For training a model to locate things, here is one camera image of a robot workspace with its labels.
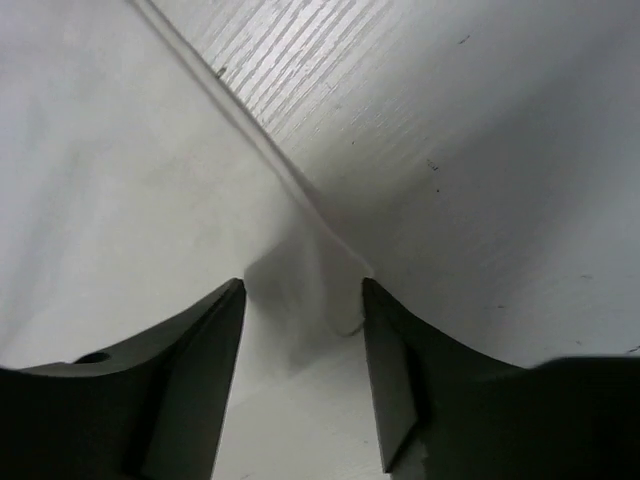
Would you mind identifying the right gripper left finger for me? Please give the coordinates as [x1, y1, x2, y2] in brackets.
[1, 278, 246, 479]

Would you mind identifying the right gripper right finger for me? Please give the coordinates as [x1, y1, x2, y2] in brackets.
[362, 278, 639, 479]

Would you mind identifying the white shirt red logo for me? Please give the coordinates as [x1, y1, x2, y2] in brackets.
[0, 0, 431, 480]

